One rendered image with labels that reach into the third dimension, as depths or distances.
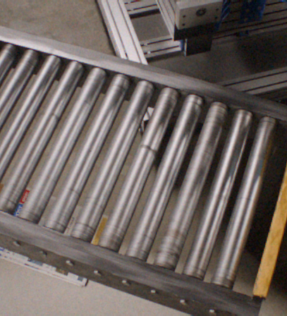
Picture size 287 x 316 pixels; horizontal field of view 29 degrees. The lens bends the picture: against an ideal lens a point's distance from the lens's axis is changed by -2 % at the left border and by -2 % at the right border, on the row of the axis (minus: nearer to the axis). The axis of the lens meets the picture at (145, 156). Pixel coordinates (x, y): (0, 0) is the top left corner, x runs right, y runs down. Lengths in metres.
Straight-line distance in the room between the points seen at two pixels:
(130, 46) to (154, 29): 0.15
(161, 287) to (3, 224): 0.38
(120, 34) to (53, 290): 1.04
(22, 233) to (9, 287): 0.84
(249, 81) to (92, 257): 1.18
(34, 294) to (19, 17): 1.34
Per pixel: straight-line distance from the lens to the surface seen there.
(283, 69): 2.24
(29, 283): 2.05
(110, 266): 1.19
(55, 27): 2.66
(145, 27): 2.34
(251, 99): 1.41
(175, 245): 1.21
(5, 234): 1.25
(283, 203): 1.26
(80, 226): 1.23
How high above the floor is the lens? 1.93
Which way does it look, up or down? 61 degrees down
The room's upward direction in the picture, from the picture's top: straight up
